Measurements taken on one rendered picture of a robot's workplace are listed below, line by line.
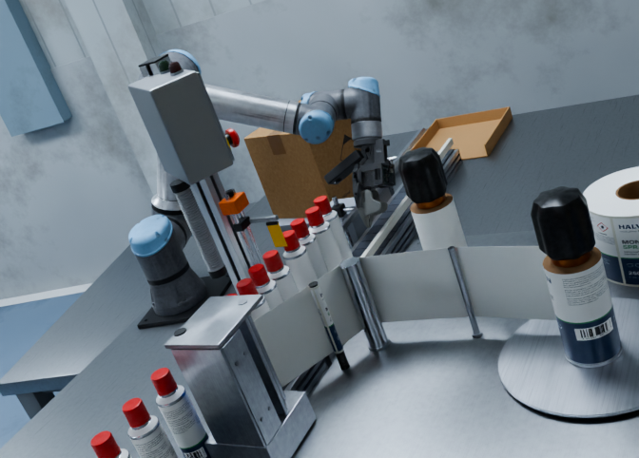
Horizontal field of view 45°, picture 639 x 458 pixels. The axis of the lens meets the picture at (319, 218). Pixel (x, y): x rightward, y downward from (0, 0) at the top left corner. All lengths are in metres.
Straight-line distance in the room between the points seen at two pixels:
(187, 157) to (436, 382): 0.60
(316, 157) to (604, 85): 1.89
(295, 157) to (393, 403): 1.01
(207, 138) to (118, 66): 2.66
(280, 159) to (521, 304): 1.05
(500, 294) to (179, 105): 0.66
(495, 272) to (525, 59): 2.41
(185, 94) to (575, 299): 0.75
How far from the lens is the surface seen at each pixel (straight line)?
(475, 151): 2.43
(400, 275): 1.45
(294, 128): 1.82
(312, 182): 2.22
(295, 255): 1.62
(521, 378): 1.33
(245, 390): 1.24
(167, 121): 1.43
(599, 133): 2.35
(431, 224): 1.55
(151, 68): 1.58
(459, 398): 1.34
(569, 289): 1.24
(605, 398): 1.26
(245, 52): 3.97
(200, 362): 1.24
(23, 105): 4.59
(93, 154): 4.59
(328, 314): 1.44
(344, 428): 1.37
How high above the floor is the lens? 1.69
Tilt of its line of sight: 22 degrees down
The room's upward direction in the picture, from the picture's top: 20 degrees counter-clockwise
